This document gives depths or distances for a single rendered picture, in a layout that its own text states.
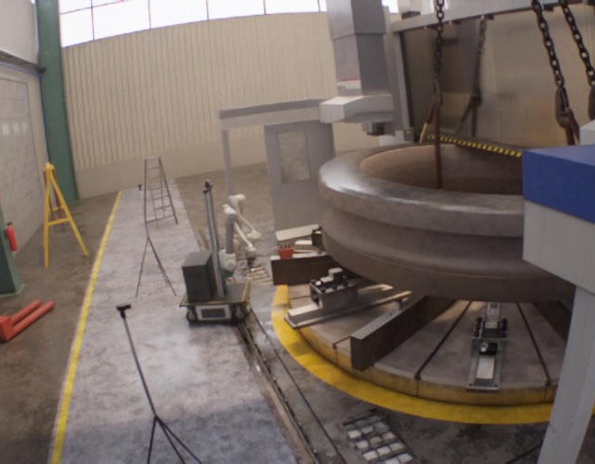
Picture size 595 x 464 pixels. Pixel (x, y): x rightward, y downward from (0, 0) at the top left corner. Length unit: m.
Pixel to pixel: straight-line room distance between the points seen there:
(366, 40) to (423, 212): 4.78
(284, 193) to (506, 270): 5.89
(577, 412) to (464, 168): 7.41
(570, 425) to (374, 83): 7.61
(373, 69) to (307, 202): 3.07
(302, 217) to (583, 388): 8.58
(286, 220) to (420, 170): 2.92
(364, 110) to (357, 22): 1.68
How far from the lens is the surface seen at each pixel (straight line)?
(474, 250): 4.65
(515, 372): 4.64
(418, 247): 4.86
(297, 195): 9.66
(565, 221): 1.53
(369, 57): 8.69
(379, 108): 8.63
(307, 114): 9.39
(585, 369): 1.65
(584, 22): 6.40
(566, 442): 1.85
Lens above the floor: 2.91
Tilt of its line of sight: 18 degrees down
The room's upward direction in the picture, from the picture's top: 6 degrees counter-clockwise
